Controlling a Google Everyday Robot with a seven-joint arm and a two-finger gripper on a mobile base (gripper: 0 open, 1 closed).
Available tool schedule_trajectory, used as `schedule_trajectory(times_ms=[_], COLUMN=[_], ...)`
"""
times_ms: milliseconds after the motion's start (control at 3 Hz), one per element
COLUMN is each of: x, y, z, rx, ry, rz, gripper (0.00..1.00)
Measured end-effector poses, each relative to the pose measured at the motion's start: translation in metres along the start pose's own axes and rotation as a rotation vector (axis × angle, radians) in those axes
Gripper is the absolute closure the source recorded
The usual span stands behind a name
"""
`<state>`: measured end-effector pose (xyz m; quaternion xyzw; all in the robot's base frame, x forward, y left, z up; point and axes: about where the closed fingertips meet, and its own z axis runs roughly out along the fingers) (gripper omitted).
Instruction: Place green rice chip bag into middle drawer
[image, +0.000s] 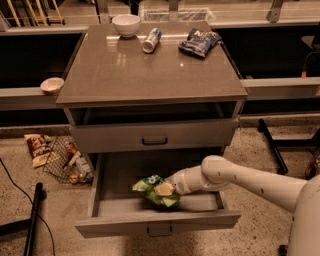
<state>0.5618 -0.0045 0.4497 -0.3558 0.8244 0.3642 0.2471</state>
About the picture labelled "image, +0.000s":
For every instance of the clear plastic bin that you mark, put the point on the clear plastic bin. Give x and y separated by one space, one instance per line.
182 15

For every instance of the closed grey middle drawer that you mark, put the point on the closed grey middle drawer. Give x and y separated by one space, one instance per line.
153 136

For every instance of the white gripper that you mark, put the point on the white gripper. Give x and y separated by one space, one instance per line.
177 184

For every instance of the small white bowl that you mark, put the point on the small white bowl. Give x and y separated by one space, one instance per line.
52 85

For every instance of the black stand leg right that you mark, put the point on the black stand leg right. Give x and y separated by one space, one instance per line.
276 145

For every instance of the wire mesh basket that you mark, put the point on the wire mesh basket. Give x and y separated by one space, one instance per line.
66 163

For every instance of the grey drawer cabinet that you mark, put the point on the grey drawer cabinet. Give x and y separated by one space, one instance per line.
112 81

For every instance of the open grey bottom drawer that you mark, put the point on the open grey bottom drawer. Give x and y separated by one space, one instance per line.
115 209

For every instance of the wooden chair legs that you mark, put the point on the wooden chair legs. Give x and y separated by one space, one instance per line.
30 13

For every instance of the black stand leg left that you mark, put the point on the black stand leg left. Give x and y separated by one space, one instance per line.
30 224

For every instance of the blue snack bag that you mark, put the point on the blue snack bag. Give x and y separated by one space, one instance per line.
198 42

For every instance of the black object bottom right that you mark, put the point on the black object bottom right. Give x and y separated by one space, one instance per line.
282 251

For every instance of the large white bowl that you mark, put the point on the large white bowl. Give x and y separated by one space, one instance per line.
126 25

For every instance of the brown snack bag on floor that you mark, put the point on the brown snack bag on floor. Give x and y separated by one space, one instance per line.
38 145

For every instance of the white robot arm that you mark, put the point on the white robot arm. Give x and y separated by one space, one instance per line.
297 196

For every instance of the green rice chip bag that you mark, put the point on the green rice chip bag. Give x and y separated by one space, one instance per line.
146 188

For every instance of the white blue can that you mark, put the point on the white blue can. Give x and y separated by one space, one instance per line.
151 41

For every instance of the black stand leg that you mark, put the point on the black stand leg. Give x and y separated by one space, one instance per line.
276 145
30 224

